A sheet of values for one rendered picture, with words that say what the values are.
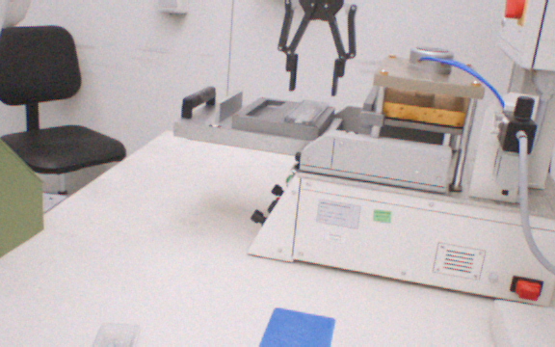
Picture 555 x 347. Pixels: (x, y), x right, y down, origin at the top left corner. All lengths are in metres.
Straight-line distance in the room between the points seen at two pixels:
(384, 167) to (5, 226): 0.66
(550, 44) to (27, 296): 0.89
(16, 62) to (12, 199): 1.66
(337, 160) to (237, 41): 1.71
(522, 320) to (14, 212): 0.86
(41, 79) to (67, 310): 1.92
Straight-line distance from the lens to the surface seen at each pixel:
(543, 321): 1.01
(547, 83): 1.04
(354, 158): 1.03
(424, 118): 1.07
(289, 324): 0.95
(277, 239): 1.10
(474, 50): 2.65
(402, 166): 1.03
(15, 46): 2.76
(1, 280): 1.07
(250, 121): 1.12
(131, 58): 2.87
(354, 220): 1.06
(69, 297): 1.01
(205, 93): 1.26
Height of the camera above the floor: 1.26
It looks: 19 degrees down
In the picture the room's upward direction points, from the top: 5 degrees clockwise
